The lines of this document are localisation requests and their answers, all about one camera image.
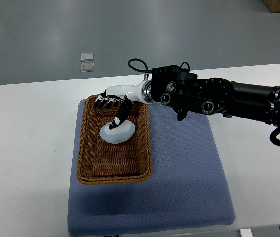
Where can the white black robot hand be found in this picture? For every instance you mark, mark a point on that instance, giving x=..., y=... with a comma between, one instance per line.
x=130, y=93

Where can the blue white plush toy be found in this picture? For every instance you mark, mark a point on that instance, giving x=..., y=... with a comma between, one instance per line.
x=119, y=134

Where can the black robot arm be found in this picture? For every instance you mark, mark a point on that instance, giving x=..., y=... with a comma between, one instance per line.
x=176, y=87

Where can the brown wicker basket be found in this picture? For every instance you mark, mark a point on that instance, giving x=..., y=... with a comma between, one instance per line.
x=100, y=162

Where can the lower metal floor plate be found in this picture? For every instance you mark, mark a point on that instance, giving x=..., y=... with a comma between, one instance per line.
x=87, y=67

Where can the metal floor plate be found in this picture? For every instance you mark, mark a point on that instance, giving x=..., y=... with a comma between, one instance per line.
x=87, y=56
x=87, y=67

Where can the upper metal floor plate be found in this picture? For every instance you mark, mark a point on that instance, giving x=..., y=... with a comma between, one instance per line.
x=87, y=56

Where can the blue quilted mat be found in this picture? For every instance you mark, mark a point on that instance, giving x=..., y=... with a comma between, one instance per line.
x=187, y=187

